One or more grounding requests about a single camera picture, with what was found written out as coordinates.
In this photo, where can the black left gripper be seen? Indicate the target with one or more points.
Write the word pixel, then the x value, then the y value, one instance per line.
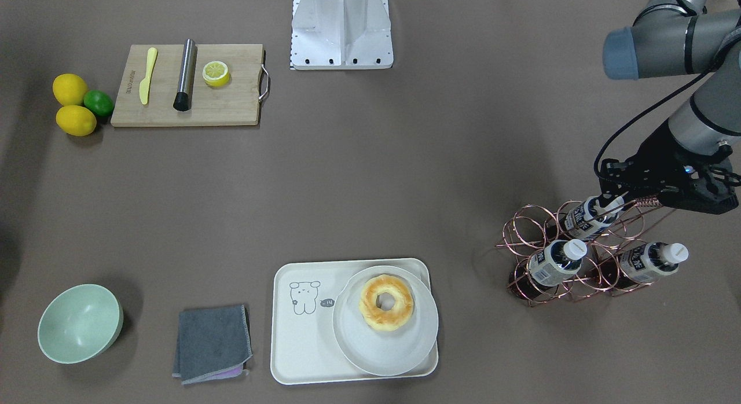
pixel 653 151

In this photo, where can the tea bottle top rack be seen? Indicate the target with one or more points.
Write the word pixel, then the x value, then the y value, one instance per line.
pixel 588 220

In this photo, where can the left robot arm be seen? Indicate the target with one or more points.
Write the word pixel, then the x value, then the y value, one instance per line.
pixel 676 37

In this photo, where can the cream serving tray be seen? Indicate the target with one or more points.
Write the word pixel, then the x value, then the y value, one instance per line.
pixel 303 345

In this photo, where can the glazed donut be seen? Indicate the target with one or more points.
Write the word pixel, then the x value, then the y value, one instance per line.
pixel 386 303

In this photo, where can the white round plate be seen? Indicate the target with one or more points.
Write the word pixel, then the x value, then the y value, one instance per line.
pixel 385 353

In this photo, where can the wooden cutting board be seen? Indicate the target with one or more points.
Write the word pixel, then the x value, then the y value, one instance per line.
pixel 235 104

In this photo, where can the half lemon slice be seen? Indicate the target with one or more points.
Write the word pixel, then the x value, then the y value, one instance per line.
pixel 216 74

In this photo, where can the grey folded cloth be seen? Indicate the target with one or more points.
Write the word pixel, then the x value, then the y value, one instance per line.
pixel 212 344

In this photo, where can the steel cylinder muddler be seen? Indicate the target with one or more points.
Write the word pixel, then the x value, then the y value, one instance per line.
pixel 183 96

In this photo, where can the yellow plastic knife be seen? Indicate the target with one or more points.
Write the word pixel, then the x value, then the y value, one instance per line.
pixel 145 83

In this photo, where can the green lime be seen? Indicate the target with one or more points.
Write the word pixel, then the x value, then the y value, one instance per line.
pixel 99 103

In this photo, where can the yellow lemon lower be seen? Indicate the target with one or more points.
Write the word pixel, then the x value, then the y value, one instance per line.
pixel 76 120

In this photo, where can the yellow lemon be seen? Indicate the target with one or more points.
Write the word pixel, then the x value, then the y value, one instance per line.
pixel 76 120
pixel 69 89

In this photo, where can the mint green bowl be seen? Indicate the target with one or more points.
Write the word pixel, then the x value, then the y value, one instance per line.
pixel 79 324

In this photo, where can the yellow lemon upper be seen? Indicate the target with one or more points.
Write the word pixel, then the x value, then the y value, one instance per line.
pixel 69 89

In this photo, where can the copper wire bottle rack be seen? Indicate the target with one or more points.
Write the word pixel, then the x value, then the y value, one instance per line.
pixel 533 227

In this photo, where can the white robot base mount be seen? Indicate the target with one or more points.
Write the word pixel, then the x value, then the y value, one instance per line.
pixel 341 35

